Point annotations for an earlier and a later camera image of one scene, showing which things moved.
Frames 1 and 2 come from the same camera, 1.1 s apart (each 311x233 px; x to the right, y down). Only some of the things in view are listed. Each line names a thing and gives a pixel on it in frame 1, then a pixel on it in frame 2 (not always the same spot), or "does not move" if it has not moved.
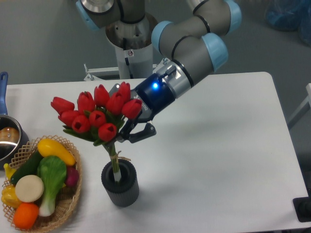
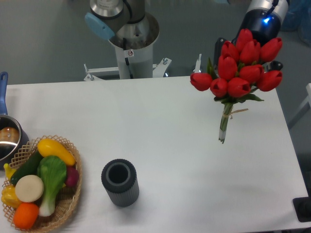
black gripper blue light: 154,96 → 263,24
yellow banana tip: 9,171 does not move
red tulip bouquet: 100,119 → 240,70
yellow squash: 47,147 does not move
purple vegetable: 72,176 does not move
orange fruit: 25,216 does not move
